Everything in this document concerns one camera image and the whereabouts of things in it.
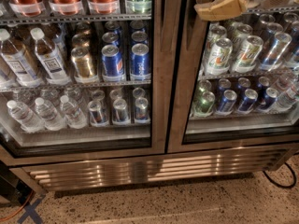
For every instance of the steel fridge door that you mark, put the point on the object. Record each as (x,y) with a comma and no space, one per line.
(273,118)
(91,31)

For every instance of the steel fridge base grille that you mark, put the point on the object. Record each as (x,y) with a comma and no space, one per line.
(147,169)

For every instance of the white 7Up can left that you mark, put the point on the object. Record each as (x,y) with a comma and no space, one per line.
(217,57)

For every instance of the white 7up can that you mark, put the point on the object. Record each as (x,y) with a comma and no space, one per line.
(245,58)
(217,57)

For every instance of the white 7Up can right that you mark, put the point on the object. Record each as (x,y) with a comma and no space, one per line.
(245,58)

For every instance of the silver blue can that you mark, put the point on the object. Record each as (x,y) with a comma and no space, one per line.
(277,45)

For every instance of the blue can bottom left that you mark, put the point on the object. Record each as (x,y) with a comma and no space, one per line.
(227,102)

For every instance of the green can bottom shelf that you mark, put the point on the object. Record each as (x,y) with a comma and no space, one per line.
(203,106)

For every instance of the blue can bottom right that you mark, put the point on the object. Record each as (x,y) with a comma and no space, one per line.
(246,101)

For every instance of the front blue Pepsi can right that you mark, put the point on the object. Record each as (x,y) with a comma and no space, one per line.
(140,62)

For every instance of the blue pepsi can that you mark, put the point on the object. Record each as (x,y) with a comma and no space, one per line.
(113,68)
(140,62)

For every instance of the front blue Pepsi can left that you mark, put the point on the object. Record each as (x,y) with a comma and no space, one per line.
(113,68)

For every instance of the small silver can right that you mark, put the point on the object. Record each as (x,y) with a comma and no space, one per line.
(142,110)

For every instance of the small silver can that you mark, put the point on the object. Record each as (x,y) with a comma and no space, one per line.
(98,115)
(142,110)
(120,112)

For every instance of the small silver can middle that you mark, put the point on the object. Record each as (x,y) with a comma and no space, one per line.
(120,112)

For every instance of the front gold can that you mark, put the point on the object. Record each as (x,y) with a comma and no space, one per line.
(86,72)

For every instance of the small silver can left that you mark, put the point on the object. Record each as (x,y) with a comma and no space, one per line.
(98,115)

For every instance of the tea bottle white cap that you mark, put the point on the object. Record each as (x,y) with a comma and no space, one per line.
(50,57)

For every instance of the water bottle right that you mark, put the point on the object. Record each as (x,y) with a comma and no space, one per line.
(74,115)

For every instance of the water bottle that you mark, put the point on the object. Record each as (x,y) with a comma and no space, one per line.
(74,115)
(52,118)
(27,118)

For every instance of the water bottle middle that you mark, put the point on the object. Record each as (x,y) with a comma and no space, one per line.
(52,118)

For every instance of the tea bottle far left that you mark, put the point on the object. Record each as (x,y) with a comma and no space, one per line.
(20,60)

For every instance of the water bottle left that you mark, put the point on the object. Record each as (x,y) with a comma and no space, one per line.
(27,118)

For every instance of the blue tape cross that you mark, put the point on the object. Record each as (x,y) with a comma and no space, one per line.
(30,211)

